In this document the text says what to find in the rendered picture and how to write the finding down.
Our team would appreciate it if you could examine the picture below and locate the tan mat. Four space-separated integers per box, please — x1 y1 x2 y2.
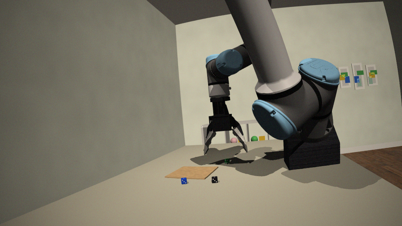
165 166 218 180

